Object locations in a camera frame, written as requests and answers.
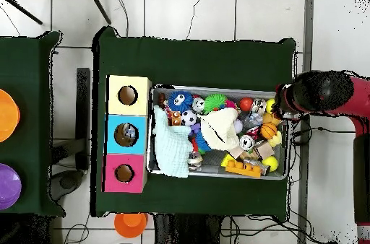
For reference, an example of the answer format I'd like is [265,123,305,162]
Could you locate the crushed clear plastic bottle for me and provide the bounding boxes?
[122,123,137,141]

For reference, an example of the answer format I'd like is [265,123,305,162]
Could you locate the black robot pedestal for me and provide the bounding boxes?
[152,213,223,244]

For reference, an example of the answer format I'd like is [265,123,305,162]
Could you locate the black and white soccer ball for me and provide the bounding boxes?
[181,110,198,127]

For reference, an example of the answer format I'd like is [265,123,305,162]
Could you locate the purple plastic bowl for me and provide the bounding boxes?
[0,162,22,211]

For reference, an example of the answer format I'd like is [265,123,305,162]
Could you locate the orange mini basketball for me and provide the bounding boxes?
[260,122,278,140]

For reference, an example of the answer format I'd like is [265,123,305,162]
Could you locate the blue spiky ball with eyes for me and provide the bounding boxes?
[168,90,194,113]

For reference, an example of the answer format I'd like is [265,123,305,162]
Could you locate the black stand legs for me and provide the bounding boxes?
[0,0,112,25]

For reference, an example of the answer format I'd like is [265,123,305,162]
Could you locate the mint muslin cloth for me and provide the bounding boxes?
[152,105,194,178]

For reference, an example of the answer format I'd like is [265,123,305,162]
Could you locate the grey round stand base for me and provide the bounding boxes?
[49,169,85,202]

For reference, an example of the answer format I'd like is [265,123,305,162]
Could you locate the long orange toy block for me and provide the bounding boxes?
[225,159,262,179]

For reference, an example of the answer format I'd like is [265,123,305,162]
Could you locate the small yellow ball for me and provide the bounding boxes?
[262,155,279,172]

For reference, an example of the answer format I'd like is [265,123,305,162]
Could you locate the cream muslin cloth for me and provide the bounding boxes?
[199,107,241,151]

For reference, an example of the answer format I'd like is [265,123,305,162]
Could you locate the dark green tablecloth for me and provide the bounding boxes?
[90,25,297,222]
[0,30,66,217]

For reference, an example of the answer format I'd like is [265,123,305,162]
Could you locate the wooden box with three holes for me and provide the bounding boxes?
[101,74,152,193]

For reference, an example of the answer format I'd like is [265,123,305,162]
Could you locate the red rubber ball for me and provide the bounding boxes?
[238,97,254,113]

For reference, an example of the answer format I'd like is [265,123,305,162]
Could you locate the silver wire mesh bin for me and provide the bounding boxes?
[146,83,293,180]

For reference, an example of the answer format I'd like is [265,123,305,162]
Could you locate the black floor post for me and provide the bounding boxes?
[75,67,91,171]

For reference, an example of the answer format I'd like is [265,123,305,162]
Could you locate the orange plastic cup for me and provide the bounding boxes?
[113,212,149,239]

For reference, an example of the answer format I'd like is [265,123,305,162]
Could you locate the thin black floor cable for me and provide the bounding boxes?
[291,126,356,138]

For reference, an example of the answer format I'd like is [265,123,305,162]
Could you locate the red soda can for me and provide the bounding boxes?
[238,134,255,151]

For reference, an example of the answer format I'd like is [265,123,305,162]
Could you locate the green spiky rubber ball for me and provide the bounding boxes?
[203,93,228,112]

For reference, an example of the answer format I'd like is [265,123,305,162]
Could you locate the grey floor cable cover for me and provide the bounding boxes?
[297,0,315,244]

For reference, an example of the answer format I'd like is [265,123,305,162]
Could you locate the orange plastic bowl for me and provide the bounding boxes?
[0,89,21,143]

